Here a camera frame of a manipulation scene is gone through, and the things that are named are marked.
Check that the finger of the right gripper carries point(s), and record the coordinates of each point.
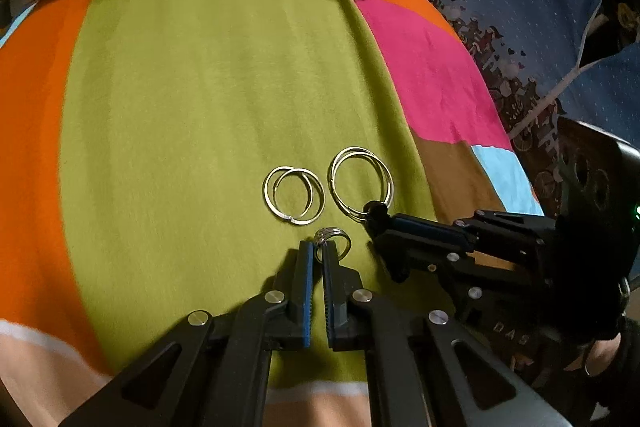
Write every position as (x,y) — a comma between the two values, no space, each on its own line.
(410,241)
(435,226)

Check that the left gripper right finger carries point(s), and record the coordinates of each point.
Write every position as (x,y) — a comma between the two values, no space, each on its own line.
(427,371)

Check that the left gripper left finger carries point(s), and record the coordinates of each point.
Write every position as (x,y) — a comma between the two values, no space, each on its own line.
(211,371)

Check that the large silver bangle pair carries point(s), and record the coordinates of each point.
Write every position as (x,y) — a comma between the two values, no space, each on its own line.
(356,176)

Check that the silver bangle rings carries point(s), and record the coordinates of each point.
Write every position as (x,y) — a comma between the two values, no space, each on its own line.
(294,195)

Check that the person's right hand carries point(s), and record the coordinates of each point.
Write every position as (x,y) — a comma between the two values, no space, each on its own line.
(604,363)

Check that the colourful striped bedspread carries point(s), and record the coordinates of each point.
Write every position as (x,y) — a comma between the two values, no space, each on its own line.
(135,136)

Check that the blue dotted curtain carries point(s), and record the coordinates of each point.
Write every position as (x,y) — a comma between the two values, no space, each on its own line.
(546,59)

